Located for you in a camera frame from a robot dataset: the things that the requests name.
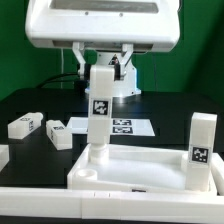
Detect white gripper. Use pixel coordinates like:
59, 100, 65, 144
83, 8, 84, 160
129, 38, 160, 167
25, 0, 180, 80

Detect white desk top tray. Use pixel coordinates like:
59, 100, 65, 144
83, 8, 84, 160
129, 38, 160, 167
67, 144, 224, 196

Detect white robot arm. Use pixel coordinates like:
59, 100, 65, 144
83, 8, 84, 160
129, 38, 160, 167
25, 0, 180, 97

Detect white marker sheet with tags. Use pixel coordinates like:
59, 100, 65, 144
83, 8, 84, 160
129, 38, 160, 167
67, 117, 155, 137

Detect black cable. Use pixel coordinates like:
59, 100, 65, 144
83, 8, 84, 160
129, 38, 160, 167
35, 72, 88, 90

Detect white left wall block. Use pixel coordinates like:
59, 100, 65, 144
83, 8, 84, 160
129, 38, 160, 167
0, 145, 9, 172

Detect white front wall fence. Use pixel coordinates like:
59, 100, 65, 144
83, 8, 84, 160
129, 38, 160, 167
0, 187, 224, 224

